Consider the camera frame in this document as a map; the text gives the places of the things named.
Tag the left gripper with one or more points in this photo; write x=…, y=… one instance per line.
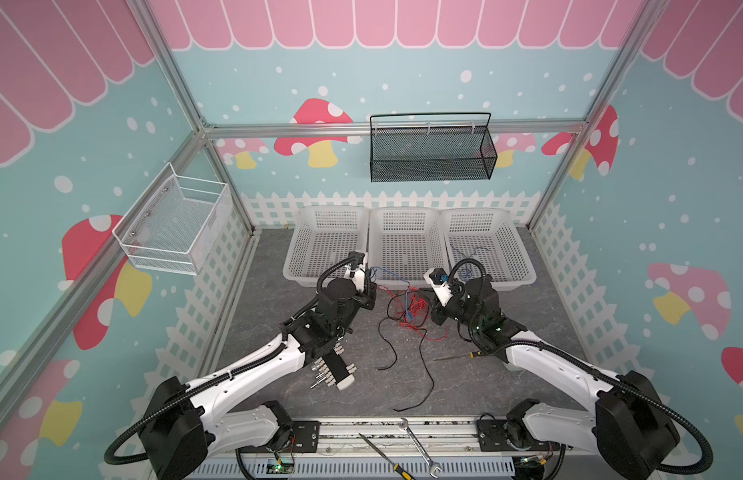
x=370, y=291

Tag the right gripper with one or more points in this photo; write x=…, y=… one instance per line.
x=442, y=306

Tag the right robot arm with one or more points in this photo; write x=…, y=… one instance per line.
x=620, y=416

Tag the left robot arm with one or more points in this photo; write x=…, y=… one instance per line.
x=186, y=423

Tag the left white plastic basket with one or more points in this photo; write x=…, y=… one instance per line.
x=323, y=236

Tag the white plastic basket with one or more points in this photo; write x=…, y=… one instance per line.
x=323, y=236
x=405, y=242
x=489, y=236

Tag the yellow black small screwdriver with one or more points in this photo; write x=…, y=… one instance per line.
x=470, y=355

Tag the right white plastic basket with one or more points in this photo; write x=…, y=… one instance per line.
x=489, y=236

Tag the middle white plastic basket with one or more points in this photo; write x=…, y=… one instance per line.
x=405, y=242

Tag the silver combination wrench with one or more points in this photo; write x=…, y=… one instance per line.
x=433, y=466

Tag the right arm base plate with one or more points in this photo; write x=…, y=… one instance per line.
x=502, y=435

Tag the black wire mesh wall basket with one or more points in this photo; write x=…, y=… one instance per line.
x=440, y=146

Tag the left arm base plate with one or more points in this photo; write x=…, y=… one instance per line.
x=297, y=437

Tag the yellow handled front screwdriver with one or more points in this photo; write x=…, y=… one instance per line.
x=397, y=468

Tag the white wire wall basket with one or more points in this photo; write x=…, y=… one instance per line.
x=175, y=223

